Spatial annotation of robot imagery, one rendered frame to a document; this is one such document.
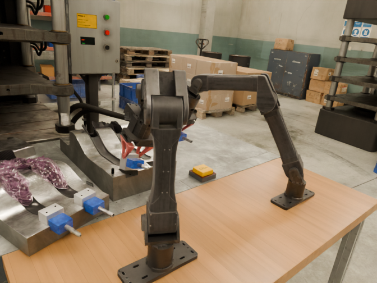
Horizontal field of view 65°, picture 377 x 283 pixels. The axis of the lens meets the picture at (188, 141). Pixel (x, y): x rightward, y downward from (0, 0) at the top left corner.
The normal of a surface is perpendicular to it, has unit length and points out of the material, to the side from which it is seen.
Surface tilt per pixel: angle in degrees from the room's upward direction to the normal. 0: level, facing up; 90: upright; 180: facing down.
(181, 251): 0
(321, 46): 90
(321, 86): 88
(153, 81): 49
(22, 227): 0
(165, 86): 75
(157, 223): 83
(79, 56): 90
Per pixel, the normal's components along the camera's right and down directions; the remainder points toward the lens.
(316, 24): -0.83, 0.12
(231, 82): -0.36, 0.25
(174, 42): 0.56, 0.33
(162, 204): 0.23, 0.24
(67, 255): 0.09, -0.93
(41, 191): 0.46, -0.72
